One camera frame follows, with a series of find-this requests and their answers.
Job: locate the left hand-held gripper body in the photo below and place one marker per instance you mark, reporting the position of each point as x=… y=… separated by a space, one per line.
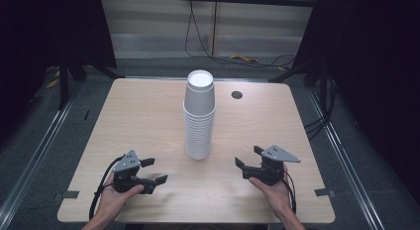
x=127 y=165

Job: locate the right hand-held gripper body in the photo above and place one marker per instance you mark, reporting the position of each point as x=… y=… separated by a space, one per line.
x=274 y=167

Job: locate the stack of white paper cups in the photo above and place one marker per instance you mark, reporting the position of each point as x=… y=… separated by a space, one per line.
x=199 y=124

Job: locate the person's right hand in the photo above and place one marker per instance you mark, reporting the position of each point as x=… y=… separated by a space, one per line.
x=277 y=197

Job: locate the person's left hand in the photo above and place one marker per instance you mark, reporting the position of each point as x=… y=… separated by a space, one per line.
x=112 y=198

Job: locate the grey tape piece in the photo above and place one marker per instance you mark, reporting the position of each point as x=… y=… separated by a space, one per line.
x=323 y=192
x=70 y=194

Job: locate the dark round table hole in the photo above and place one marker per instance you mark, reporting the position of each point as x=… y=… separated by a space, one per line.
x=237 y=94

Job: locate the small black strip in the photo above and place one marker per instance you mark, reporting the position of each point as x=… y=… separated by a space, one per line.
x=86 y=115

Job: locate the small yellow scrap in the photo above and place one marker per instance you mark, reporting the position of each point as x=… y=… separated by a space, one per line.
x=282 y=68

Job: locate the black stand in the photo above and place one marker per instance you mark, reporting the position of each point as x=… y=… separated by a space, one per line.
x=323 y=91
x=63 y=88

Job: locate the large yellow scrap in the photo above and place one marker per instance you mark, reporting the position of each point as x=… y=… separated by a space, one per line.
x=243 y=58

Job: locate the black curtain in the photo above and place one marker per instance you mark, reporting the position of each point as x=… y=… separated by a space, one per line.
x=39 y=31
x=373 y=58

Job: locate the metal floor rail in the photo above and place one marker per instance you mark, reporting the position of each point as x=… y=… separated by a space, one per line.
x=343 y=157
x=36 y=157

